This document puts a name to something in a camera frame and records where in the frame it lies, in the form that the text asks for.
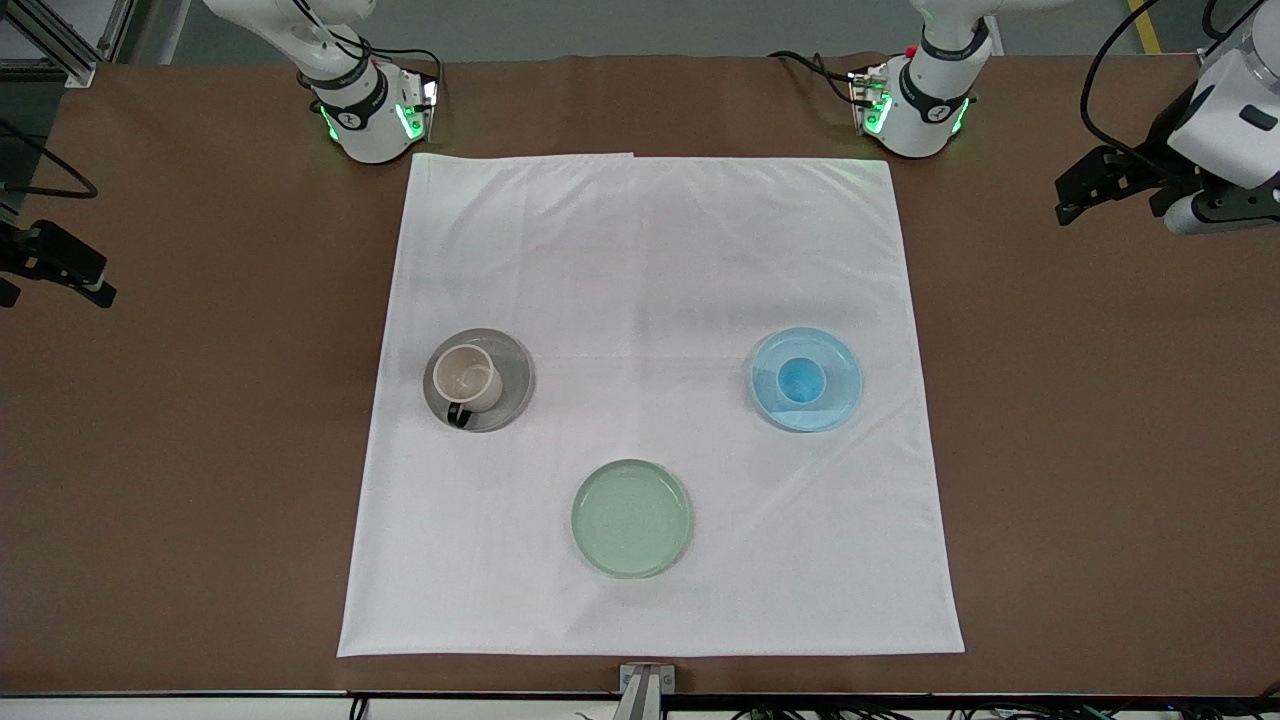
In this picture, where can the blue plate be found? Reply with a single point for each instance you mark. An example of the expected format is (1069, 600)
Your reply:
(840, 400)

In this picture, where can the green plate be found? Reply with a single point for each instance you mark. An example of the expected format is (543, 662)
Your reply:
(632, 518)

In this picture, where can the metal bracket on table edge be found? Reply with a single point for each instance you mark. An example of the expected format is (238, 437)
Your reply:
(647, 690)

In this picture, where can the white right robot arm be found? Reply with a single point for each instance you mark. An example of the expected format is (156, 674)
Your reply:
(365, 130)

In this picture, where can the gray plate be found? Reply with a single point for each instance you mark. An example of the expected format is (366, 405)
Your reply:
(515, 370)

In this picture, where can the blue cup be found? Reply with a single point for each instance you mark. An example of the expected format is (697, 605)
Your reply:
(800, 380)

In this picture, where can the aluminium frame profile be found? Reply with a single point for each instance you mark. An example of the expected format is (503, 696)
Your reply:
(75, 68)

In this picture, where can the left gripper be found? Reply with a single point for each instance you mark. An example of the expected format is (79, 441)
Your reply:
(1168, 130)

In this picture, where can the white cloth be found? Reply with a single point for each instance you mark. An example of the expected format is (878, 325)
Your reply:
(650, 260)

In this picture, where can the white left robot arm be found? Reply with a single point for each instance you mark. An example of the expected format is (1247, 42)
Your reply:
(920, 120)

